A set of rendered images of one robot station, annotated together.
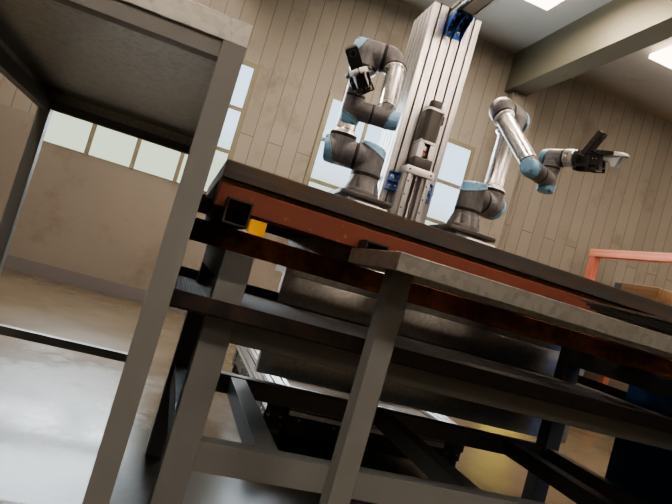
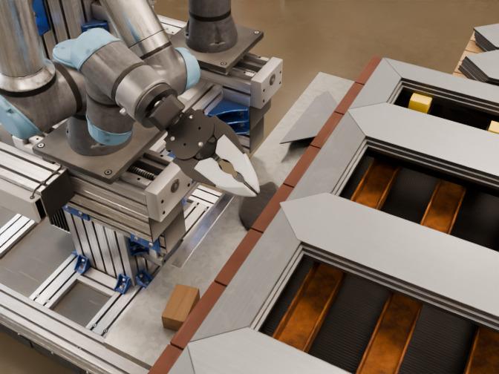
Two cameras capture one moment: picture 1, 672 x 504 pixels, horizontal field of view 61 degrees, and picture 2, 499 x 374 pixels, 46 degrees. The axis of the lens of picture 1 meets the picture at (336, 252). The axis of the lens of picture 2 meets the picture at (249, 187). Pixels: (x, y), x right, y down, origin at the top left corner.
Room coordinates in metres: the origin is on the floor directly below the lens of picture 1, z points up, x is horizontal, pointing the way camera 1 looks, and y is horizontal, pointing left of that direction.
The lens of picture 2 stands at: (1.39, 0.51, 1.89)
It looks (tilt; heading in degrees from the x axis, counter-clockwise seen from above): 44 degrees down; 313
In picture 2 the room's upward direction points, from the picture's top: straight up
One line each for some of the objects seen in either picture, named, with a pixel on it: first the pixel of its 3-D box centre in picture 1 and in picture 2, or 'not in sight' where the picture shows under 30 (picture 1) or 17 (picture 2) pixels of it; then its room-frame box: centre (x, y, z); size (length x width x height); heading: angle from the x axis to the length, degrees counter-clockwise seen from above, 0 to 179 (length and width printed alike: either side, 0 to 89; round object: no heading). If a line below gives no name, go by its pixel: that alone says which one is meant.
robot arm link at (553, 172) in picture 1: (546, 178); not in sight; (2.38, -0.77, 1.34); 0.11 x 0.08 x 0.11; 131
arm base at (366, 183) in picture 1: (362, 186); (97, 117); (2.38, -0.03, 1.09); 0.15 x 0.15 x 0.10
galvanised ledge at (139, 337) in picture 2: (437, 312); (266, 189); (2.23, -0.45, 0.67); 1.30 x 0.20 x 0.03; 105
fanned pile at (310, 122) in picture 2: not in sight; (321, 119); (2.30, -0.80, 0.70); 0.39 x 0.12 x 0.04; 105
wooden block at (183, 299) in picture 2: not in sight; (181, 308); (2.08, 0.03, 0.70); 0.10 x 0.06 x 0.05; 117
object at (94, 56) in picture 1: (110, 75); not in sight; (1.48, 0.70, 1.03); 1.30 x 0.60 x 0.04; 15
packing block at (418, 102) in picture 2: not in sight; (419, 103); (2.05, -0.98, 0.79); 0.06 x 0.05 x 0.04; 15
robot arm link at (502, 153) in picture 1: (500, 161); not in sight; (2.59, -0.61, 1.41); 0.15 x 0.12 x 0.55; 131
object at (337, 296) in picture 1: (433, 363); not in sight; (2.15, -0.47, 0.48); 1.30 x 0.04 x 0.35; 105
